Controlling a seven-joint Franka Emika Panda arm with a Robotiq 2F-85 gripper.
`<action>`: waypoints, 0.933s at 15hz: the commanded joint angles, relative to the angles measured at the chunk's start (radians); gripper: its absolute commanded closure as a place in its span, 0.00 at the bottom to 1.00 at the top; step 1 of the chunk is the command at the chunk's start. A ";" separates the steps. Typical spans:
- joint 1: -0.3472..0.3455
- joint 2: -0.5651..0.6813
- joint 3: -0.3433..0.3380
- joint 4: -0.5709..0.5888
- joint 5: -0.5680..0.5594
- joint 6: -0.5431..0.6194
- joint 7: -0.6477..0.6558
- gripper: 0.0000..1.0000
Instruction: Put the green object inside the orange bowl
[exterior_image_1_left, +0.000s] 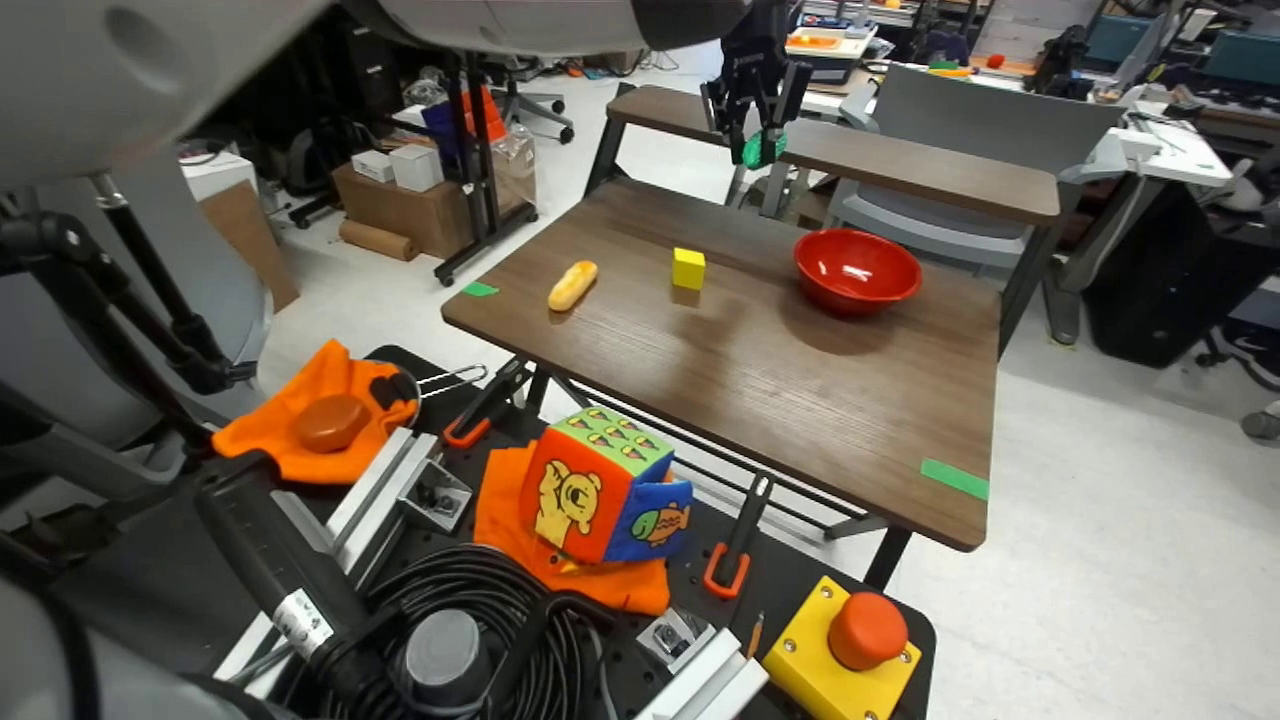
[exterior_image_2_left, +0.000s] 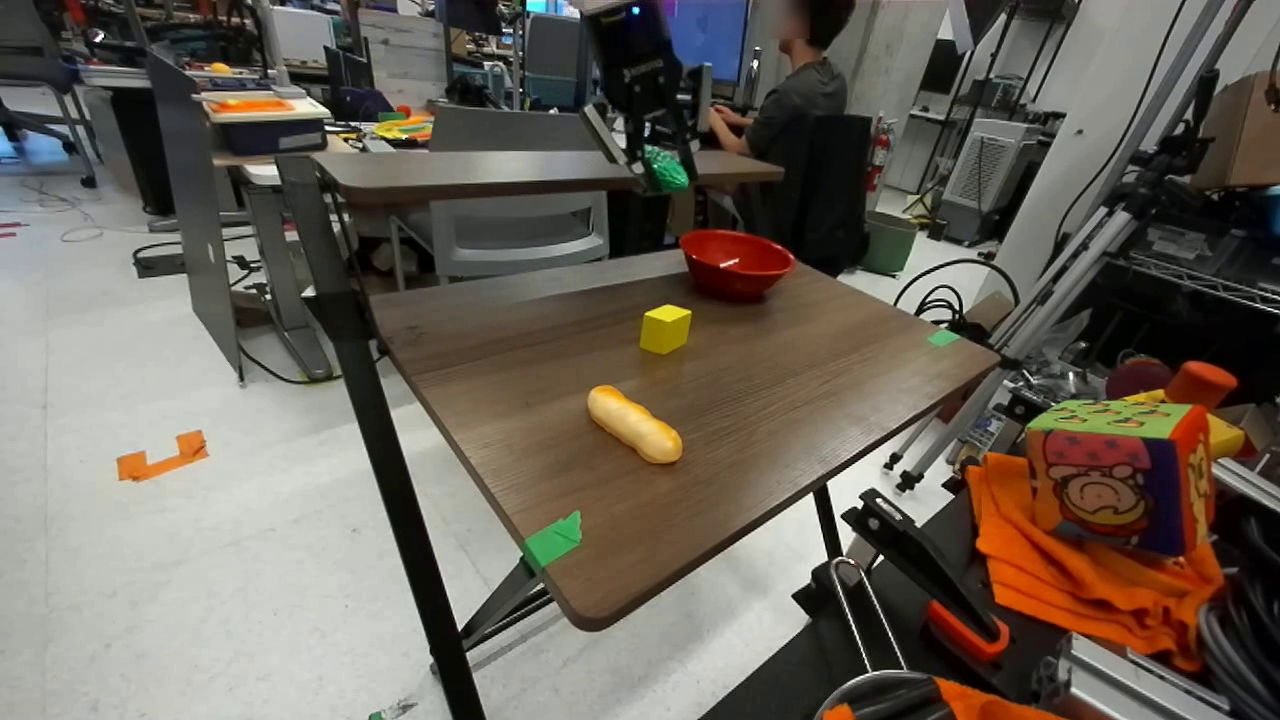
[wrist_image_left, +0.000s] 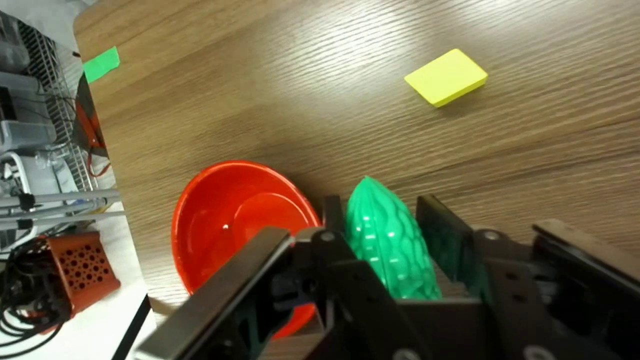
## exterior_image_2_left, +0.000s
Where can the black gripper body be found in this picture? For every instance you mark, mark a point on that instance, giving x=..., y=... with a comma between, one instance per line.
x=635, y=59

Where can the small green object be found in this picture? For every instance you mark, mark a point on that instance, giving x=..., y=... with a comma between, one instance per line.
x=665, y=174

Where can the orange-red bowl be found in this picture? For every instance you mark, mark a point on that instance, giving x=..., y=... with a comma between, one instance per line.
x=737, y=261

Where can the computer monitor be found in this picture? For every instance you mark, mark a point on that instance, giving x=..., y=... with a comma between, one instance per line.
x=706, y=35

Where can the brown office desk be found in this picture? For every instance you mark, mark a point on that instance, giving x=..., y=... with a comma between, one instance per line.
x=533, y=171

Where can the seated person in dark shirt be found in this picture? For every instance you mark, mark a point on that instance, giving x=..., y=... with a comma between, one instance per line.
x=798, y=94

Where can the black office chair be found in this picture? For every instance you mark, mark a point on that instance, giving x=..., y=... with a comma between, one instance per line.
x=833, y=185

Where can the yellow cube block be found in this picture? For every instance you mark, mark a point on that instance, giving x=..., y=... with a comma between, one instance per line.
x=665, y=328

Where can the red fire extinguisher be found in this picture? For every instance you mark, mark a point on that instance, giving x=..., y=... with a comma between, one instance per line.
x=877, y=148

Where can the green waste bin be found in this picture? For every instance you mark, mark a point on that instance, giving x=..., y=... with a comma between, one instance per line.
x=889, y=240

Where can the yellow bread roll toy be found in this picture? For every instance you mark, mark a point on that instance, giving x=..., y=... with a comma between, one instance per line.
x=635, y=424

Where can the green tape piece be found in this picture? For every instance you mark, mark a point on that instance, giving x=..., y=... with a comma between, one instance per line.
x=943, y=338
x=553, y=543

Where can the dark box with orange lid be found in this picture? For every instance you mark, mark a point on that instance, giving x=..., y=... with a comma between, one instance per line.
x=261, y=117

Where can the grey metal tripod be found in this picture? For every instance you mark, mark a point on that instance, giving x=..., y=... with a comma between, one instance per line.
x=1025, y=333

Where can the black slanted stand pole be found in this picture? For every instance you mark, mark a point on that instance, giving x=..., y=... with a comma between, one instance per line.
x=383, y=464

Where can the grey partition panel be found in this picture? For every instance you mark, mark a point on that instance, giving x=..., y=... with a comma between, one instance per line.
x=192, y=212

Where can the soft printed toy cube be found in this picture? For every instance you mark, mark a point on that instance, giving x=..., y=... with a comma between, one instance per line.
x=1120, y=469

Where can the cardboard box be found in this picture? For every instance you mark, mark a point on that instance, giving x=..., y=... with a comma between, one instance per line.
x=1242, y=129

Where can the crumpled orange cloth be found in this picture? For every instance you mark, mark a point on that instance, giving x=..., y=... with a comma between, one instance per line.
x=1087, y=573

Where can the orange floor bracket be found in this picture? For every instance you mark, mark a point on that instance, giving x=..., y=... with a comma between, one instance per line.
x=163, y=458

